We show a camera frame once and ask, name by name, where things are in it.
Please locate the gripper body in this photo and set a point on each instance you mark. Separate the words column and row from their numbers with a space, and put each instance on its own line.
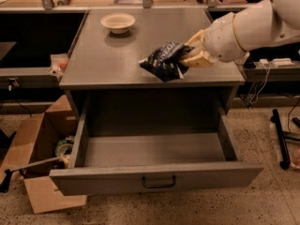
column 221, row 41

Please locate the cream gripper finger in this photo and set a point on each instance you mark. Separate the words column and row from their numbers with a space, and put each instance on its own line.
column 197, row 40
column 200, row 60

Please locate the blue chip bag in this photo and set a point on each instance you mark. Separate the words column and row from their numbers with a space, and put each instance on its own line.
column 164, row 62

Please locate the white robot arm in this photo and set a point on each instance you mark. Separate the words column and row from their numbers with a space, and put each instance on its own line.
column 270, row 23

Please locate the grey drawer cabinet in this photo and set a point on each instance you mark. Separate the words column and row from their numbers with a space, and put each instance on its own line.
column 100, row 60

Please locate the open grey top drawer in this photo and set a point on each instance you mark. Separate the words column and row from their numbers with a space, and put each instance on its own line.
column 126, row 135

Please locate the plastic bag with red item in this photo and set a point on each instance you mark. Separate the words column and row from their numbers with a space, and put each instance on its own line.
column 59, row 63

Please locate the white power strip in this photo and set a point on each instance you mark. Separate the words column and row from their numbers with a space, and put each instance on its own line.
column 282, row 62

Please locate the white paper bowl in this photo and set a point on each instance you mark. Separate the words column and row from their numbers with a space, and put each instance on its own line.
column 118, row 23

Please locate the black stand leg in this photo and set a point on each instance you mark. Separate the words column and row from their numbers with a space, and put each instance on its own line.
column 285, row 162

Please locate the tape roll in box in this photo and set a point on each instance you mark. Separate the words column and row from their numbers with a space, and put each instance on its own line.
column 64, row 148

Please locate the open cardboard box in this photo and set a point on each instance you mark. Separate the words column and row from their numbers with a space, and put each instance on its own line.
column 35, row 140

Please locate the grey reacher grabber tool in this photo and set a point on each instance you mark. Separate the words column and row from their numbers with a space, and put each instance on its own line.
column 4, row 186

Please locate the black drawer handle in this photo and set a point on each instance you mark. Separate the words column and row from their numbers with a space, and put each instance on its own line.
column 159, row 183

